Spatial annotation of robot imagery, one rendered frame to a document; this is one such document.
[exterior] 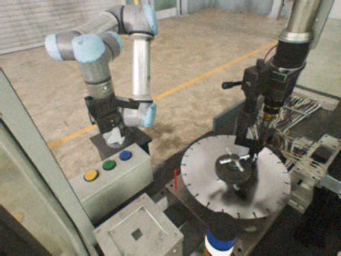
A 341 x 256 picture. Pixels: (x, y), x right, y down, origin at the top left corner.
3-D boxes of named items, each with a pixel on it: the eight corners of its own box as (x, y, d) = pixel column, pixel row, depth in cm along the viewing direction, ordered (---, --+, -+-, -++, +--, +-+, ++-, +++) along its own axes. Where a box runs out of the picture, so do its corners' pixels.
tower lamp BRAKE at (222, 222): (223, 257, 30) (225, 248, 28) (200, 233, 33) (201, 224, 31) (241, 235, 32) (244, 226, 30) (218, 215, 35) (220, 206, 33)
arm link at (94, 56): (107, 32, 54) (94, 42, 48) (116, 72, 61) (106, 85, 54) (80, 32, 55) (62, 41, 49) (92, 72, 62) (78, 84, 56)
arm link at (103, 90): (104, 72, 62) (117, 80, 57) (107, 85, 65) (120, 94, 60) (80, 78, 59) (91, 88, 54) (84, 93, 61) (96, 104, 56)
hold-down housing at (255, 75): (244, 132, 60) (261, 65, 47) (232, 124, 63) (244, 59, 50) (257, 125, 63) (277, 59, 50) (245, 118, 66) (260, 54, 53)
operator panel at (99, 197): (92, 224, 74) (79, 201, 65) (81, 203, 81) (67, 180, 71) (154, 180, 88) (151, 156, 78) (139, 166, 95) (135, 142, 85)
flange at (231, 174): (207, 166, 67) (208, 161, 65) (230, 151, 71) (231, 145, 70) (234, 189, 59) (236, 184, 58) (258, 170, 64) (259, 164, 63)
